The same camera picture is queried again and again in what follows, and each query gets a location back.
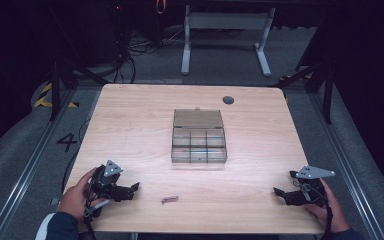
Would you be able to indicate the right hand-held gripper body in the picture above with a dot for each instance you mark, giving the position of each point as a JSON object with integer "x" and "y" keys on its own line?
{"x": 310, "y": 190}

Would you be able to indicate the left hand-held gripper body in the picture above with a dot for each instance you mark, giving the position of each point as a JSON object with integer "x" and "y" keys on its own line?
{"x": 108, "y": 181}

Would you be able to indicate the clear plastic compartment box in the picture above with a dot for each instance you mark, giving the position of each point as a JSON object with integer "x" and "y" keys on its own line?
{"x": 198, "y": 140}

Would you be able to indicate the person's right hand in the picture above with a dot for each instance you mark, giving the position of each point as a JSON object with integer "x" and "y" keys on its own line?
{"x": 333, "y": 213}

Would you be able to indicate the person's left hand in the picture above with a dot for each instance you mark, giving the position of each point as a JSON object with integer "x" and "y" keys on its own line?
{"x": 75, "y": 198}

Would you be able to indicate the black metal stand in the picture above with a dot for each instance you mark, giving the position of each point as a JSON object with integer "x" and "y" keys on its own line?
{"x": 55, "y": 90}
{"x": 328, "y": 93}

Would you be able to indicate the yellow black hazard tape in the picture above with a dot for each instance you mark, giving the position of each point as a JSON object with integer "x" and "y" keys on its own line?
{"x": 43, "y": 100}

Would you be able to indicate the grey round table grommet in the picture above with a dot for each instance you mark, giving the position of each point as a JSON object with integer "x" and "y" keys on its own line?
{"x": 228, "y": 100}

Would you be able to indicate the aluminium floor rail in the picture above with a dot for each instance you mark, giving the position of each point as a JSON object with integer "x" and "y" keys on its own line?
{"x": 346, "y": 166}
{"x": 30, "y": 170}

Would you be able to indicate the grey metal desk frame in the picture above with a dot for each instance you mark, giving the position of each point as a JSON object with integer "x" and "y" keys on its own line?
{"x": 226, "y": 20}

